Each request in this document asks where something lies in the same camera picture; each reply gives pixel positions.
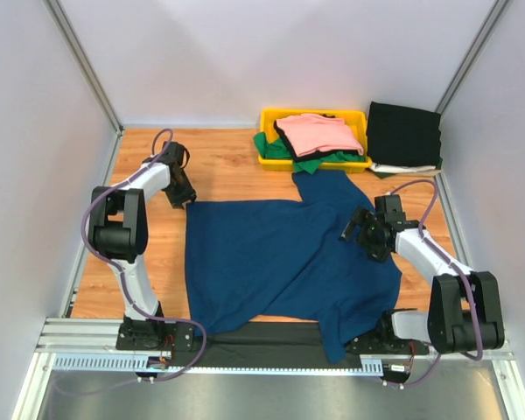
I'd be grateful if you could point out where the black folded t shirt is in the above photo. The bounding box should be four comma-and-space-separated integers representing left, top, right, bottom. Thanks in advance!
366, 101, 441, 167

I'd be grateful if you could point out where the yellow plastic bin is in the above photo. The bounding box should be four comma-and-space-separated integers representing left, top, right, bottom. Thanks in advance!
254, 108, 372, 174

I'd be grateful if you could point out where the grey slotted cable duct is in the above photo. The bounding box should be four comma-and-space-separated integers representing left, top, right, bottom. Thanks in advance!
52, 352, 385, 375

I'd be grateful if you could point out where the green t shirt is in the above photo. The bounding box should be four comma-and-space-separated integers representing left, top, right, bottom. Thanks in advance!
253, 132, 366, 174

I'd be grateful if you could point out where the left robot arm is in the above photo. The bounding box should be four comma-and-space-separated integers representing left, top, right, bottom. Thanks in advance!
82, 143, 197, 351

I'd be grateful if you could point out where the white folded t shirt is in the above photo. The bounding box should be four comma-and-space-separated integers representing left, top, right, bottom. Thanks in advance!
369, 163, 437, 174

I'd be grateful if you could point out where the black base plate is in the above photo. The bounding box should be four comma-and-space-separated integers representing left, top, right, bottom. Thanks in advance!
115, 322, 429, 370

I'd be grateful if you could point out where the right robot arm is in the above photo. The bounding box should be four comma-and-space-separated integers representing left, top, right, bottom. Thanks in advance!
340, 194, 505, 360

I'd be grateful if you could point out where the pink t shirt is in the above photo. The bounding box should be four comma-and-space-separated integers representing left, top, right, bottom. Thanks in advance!
273, 113, 362, 157

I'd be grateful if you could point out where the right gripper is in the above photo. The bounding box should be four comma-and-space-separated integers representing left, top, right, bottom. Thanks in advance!
337, 207, 389, 264

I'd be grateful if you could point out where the navy blue t shirt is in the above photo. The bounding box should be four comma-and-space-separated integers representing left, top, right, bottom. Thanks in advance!
185, 171, 402, 363

